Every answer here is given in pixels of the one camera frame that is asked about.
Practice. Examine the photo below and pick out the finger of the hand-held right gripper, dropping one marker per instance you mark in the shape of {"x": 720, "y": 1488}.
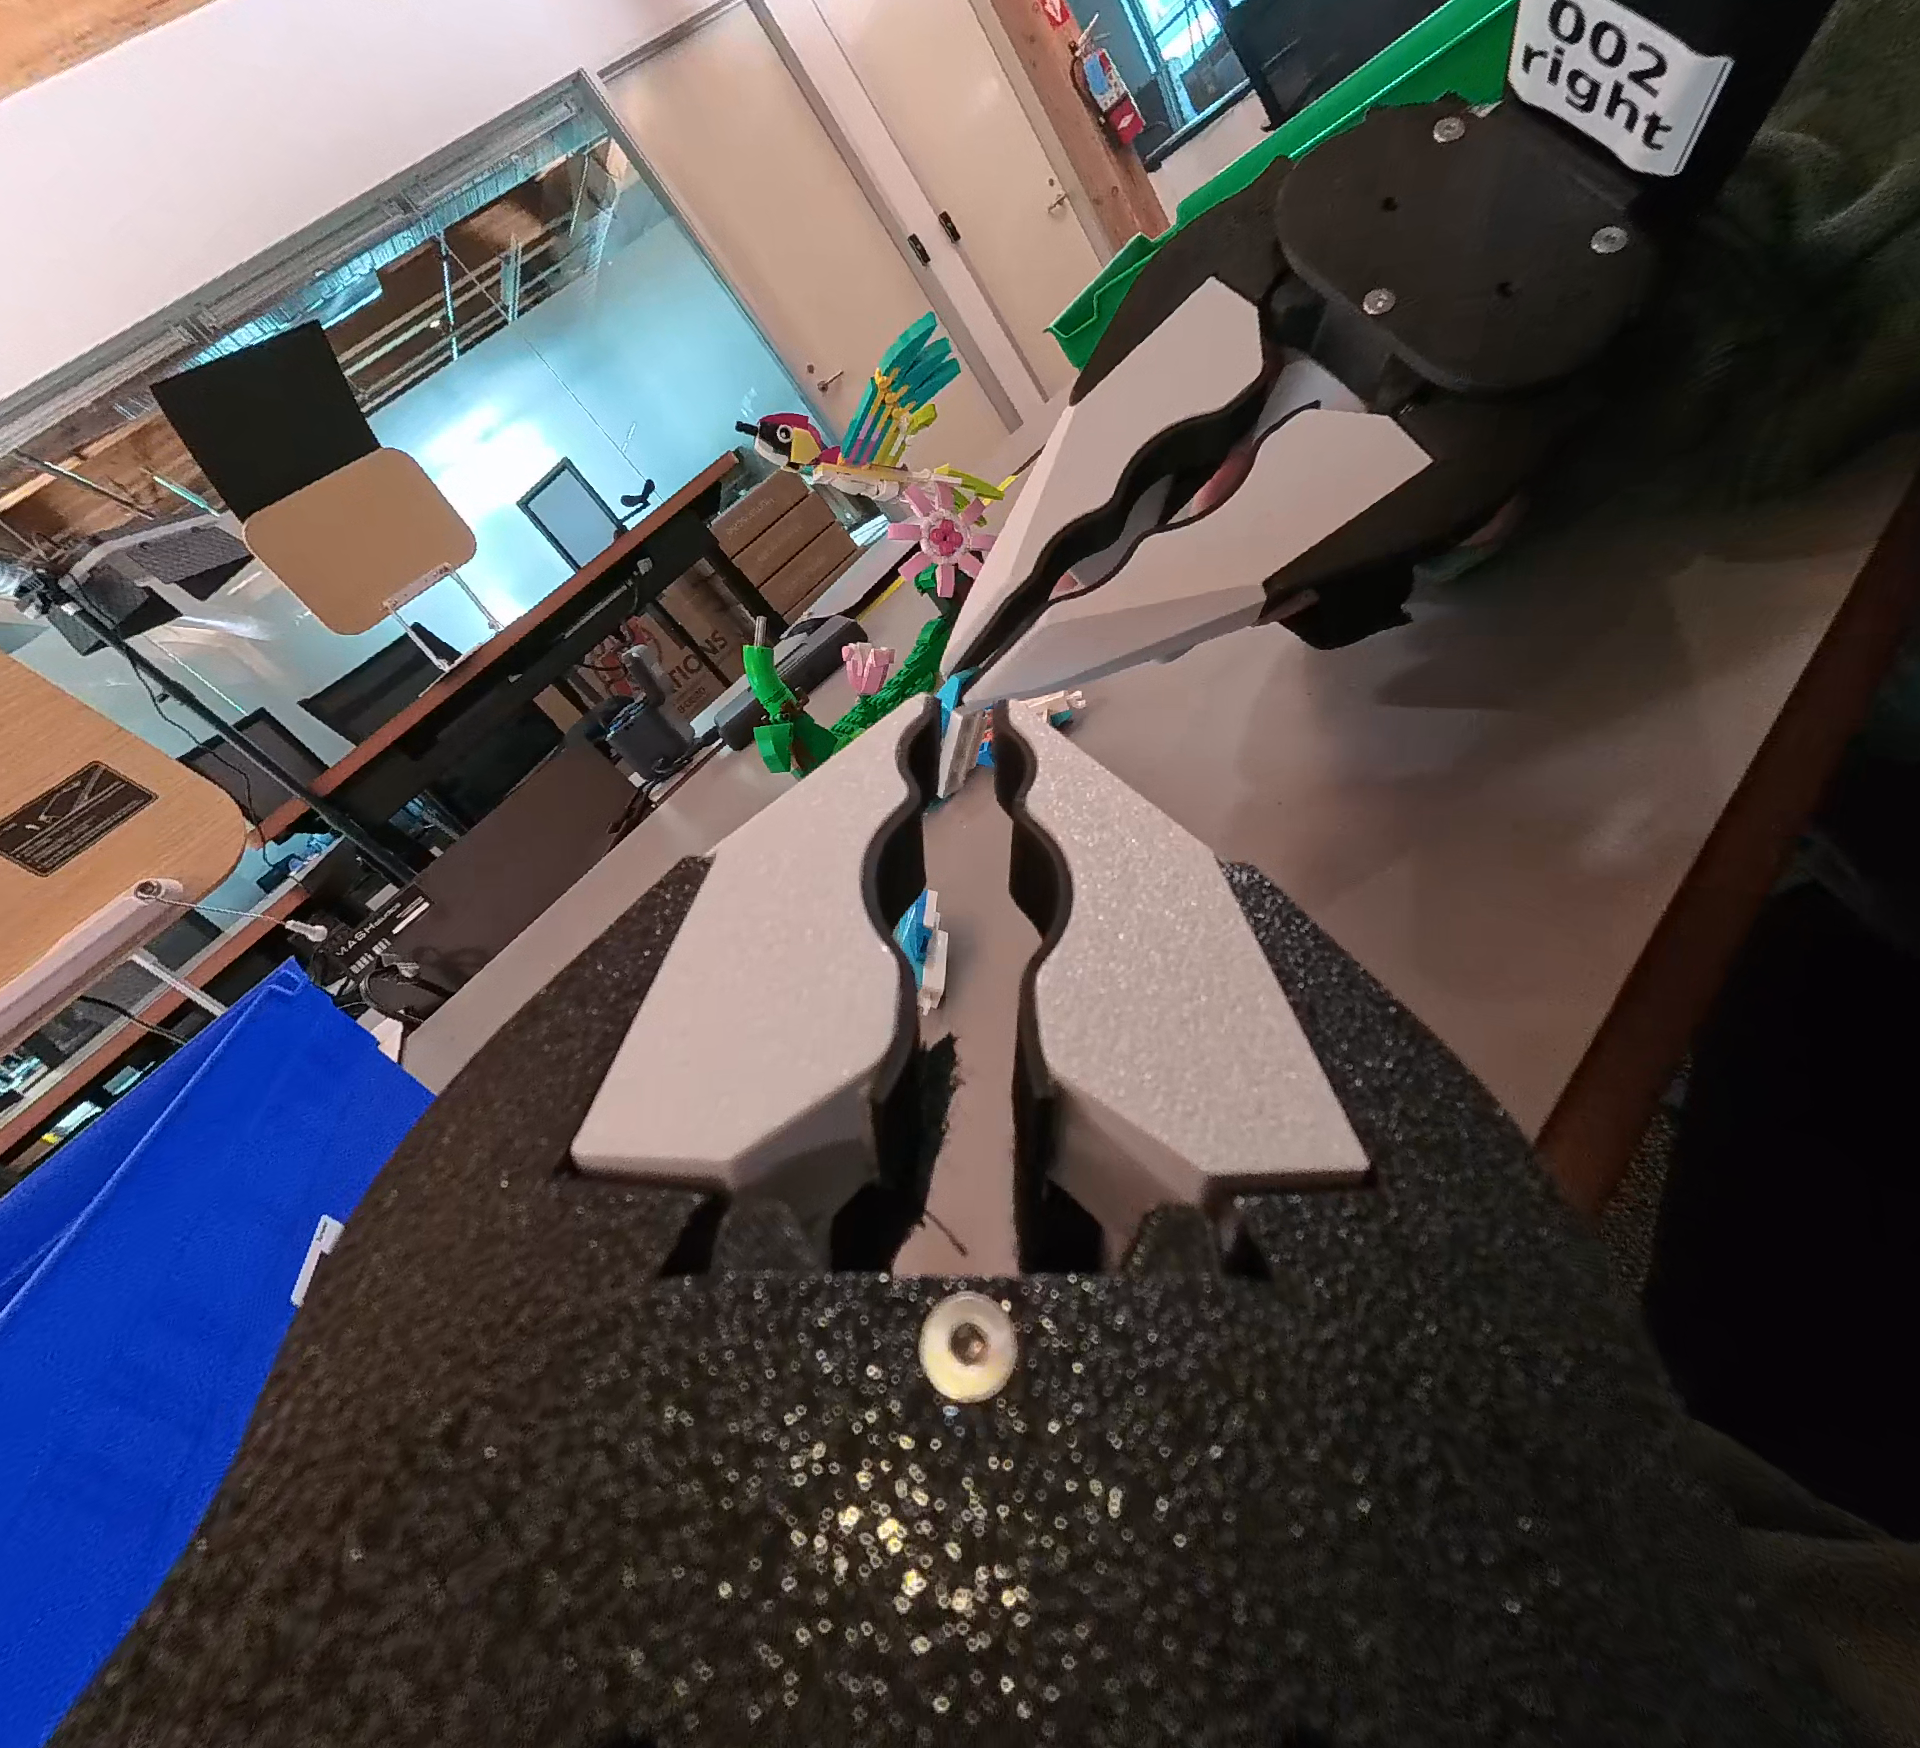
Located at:
{"x": 1275, "y": 503}
{"x": 1109, "y": 443}

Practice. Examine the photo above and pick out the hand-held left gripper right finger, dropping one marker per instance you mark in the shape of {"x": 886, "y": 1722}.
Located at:
{"x": 1169, "y": 1012}

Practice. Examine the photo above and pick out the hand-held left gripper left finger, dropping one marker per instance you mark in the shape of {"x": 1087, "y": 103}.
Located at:
{"x": 750, "y": 996}

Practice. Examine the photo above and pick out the blue white lego assembly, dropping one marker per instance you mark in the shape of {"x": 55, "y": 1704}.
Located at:
{"x": 968, "y": 743}

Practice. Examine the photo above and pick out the person's right forearm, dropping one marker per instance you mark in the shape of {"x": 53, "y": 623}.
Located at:
{"x": 1831, "y": 277}

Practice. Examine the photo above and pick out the small blue white lego piece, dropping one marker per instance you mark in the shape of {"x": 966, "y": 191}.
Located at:
{"x": 924, "y": 944}

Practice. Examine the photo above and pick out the large pink lego flower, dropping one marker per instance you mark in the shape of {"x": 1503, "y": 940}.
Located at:
{"x": 942, "y": 535}

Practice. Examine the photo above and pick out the lego bird model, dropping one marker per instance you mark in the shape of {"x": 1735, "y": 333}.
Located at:
{"x": 856, "y": 443}

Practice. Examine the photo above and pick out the green lego stem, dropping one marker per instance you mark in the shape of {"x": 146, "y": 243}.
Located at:
{"x": 804, "y": 727}

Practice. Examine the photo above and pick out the small pink lego flower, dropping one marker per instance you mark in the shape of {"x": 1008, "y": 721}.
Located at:
{"x": 868, "y": 671}

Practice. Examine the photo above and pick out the green plastic bin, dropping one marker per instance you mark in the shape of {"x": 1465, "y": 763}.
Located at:
{"x": 1291, "y": 127}

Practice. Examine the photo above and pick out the red fire extinguisher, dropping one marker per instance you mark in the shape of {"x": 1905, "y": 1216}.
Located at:
{"x": 1103, "y": 89}

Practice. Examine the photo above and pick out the grey door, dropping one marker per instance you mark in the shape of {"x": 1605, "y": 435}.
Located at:
{"x": 780, "y": 201}
{"x": 960, "y": 111}

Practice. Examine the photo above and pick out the wooden pillar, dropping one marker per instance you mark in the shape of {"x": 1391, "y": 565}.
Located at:
{"x": 1050, "y": 81}

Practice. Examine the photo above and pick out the black equipment case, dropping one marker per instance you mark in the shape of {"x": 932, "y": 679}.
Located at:
{"x": 382, "y": 930}

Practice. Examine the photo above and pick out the brown wooden desk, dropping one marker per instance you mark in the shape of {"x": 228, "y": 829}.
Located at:
{"x": 510, "y": 645}

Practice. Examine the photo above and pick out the black framed screen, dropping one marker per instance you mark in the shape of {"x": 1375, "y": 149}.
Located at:
{"x": 570, "y": 515}

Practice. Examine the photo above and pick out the beige reflector panel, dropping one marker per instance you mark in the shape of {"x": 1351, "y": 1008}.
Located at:
{"x": 360, "y": 539}

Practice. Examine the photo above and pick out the blue plastic bin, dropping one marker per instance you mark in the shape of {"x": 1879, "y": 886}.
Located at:
{"x": 164, "y": 1252}

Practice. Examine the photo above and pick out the person's dark clothing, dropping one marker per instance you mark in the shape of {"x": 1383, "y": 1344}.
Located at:
{"x": 1801, "y": 1178}

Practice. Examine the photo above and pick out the black flag panel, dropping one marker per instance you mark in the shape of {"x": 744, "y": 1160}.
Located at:
{"x": 262, "y": 419}

